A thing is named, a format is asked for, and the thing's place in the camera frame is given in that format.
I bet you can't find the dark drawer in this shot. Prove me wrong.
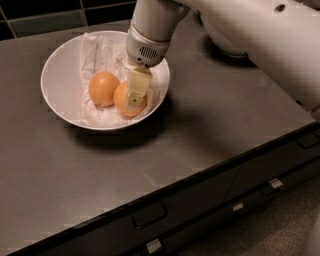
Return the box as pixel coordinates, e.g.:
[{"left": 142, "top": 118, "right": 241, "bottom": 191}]
[
  {"left": 16, "top": 167, "right": 239, "bottom": 256},
  {"left": 226, "top": 123, "right": 320, "bottom": 201},
  {"left": 121, "top": 162, "right": 319, "bottom": 256}
]

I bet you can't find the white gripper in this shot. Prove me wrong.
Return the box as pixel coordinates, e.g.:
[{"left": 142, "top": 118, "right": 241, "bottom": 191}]
[{"left": 126, "top": 24, "right": 171, "bottom": 108}]

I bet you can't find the right dark drawer front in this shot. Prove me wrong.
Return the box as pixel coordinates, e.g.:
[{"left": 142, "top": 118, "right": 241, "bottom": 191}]
[{"left": 226, "top": 123, "right": 320, "bottom": 201}]

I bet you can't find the large white bowl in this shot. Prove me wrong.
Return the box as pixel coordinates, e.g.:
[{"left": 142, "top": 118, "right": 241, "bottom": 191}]
[{"left": 41, "top": 34, "right": 170, "bottom": 131}]

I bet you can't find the left dark drawer front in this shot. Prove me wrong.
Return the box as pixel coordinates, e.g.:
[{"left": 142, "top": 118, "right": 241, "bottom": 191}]
[{"left": 16, "top": 167, "right": 239, "bottom": 256}]

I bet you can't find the white paper towel in bowl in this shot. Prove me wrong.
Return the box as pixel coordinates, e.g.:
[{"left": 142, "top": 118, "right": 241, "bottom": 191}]
[{"left": 78, "top": 31, "right": 168, "bottom": 130}]

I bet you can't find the lower dark drawer front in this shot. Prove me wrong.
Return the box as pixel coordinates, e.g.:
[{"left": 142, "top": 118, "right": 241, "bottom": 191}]
[{"left": 121, "top": 162, "right": 319, "bottom": 256}]

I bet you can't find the orange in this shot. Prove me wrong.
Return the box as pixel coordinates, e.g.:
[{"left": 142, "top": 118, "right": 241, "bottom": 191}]
[
  {"left": 113, "top": 81, "right": 147, "bottom": 118},
  {"left": 89, "top": 71, "right": 120, "bottom": 107}
]

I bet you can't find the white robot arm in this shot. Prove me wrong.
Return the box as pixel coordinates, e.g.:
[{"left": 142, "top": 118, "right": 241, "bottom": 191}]
[{"left": 126, "top": 0, "right": 320, "bottom": 119}]

